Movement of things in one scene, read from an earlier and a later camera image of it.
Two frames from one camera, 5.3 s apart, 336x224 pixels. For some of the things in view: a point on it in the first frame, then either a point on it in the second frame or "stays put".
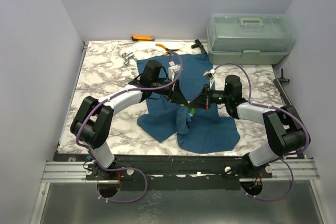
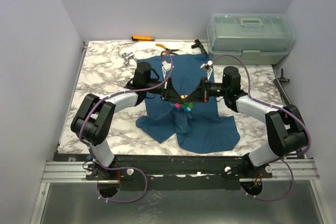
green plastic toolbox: (249, 39) stays put
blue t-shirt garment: (208, 130) stays put
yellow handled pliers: (168, 50) stays put
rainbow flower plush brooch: (191, 111) → (186, 106)
